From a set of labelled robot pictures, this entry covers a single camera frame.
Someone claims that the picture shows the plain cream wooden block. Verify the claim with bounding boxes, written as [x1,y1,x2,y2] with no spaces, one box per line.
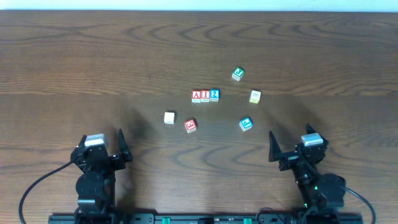
[164,111,175,124]

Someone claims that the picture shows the red letter C block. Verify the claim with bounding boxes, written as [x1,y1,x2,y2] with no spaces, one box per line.
[184,119,197,133]

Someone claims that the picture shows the blue number 2 block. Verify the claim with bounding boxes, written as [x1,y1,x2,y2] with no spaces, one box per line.
[210,89,220,102]

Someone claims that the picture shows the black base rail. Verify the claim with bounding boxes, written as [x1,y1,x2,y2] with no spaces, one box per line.
[48,212,364,224]

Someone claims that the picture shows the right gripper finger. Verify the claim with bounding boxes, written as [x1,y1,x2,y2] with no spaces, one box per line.
[305,123,323,138]
[269,131,282,162]

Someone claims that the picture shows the blue letter P block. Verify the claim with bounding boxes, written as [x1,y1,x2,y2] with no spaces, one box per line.
[239,117,253,131]

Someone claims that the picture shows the green letter J block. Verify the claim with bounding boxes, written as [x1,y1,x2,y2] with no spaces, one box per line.
[231,67,245,81]

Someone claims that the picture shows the yellow picture wooden block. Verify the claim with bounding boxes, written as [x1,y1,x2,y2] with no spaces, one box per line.
[249,90,261,104]

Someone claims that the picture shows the red letter A block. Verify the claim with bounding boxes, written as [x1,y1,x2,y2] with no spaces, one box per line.
[192,90,201,103]

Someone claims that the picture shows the red letter I block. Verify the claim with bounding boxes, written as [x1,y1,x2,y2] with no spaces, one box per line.
[200,90,210,103]

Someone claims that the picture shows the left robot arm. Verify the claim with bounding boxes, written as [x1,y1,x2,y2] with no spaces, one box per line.
[70,129,132,218]

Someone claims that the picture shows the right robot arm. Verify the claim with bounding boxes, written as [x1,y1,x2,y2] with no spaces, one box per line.
[269,124,346,223]

